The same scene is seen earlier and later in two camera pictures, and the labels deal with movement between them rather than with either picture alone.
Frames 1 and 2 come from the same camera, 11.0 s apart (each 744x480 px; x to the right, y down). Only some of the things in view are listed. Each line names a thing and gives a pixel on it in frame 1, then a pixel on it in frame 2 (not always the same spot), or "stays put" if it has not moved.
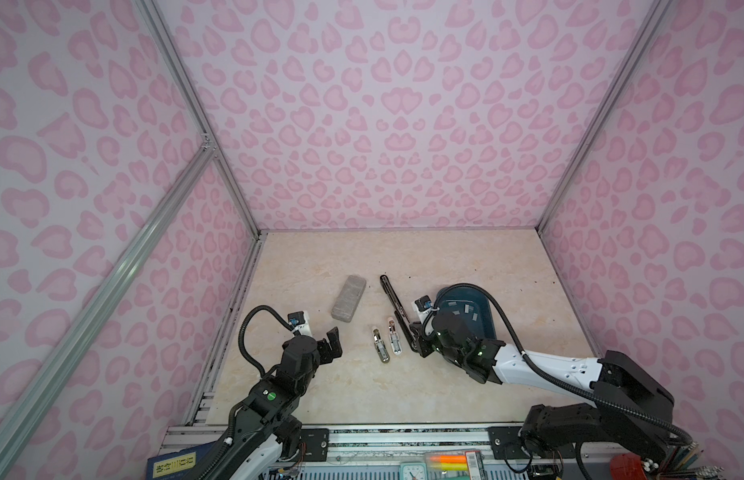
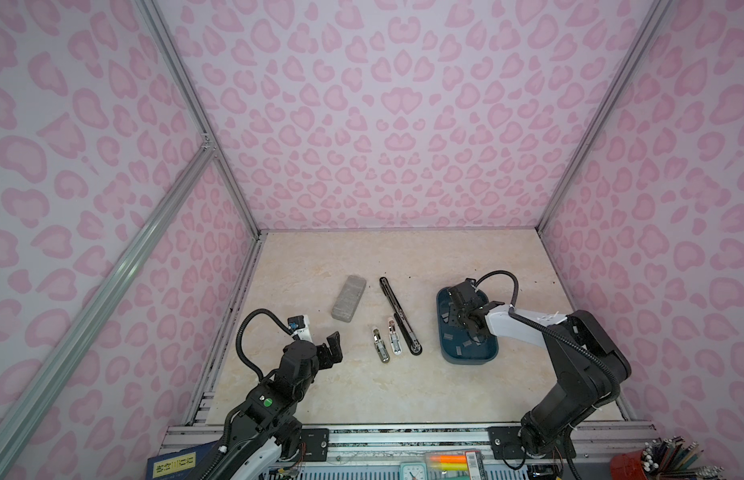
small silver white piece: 380,345 stays put
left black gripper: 326,354 stays put
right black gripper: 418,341 -> 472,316
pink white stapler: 394,336 stays put
